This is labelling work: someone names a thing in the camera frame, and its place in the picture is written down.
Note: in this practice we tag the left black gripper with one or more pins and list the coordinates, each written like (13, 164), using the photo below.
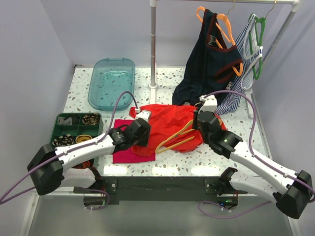
(144, 141)

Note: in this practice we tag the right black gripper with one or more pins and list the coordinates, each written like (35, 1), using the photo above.
(194, 125)

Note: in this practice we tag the red tank top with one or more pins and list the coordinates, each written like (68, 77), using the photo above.
(165, 120)

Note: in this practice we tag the yellow hanger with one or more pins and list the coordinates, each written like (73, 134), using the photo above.
(187, 134)

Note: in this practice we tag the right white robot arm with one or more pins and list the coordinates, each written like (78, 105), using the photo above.
(291, 191)

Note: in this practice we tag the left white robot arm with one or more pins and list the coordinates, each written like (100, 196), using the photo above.
(52, 168)

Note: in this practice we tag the navy tank top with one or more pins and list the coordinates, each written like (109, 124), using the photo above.
(211, 66)

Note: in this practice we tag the white hanger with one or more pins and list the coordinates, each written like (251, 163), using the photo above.
(249, 59)

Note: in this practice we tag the blue striped tank top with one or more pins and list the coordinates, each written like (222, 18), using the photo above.
(231, 101)

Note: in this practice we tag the green hanger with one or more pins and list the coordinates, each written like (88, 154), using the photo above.
(256, 39)

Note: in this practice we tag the magenta folded cloth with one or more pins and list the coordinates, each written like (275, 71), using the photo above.
(127, 156)

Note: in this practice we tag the green compartment tray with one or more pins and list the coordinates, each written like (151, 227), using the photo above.
(72, 128)

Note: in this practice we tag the teal transparent plastic bin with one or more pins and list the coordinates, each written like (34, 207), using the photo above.
(110, 78)

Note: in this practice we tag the white clothes rack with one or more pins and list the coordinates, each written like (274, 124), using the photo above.
(295, 4)

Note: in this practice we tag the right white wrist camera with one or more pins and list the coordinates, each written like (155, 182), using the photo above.
(209, 103)

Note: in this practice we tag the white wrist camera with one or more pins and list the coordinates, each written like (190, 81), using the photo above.
(145, 115)
(209, 103)

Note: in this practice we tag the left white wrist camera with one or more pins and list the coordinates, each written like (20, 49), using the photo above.
(145, 115)

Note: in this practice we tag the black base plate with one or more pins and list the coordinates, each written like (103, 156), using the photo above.
(176, 189)

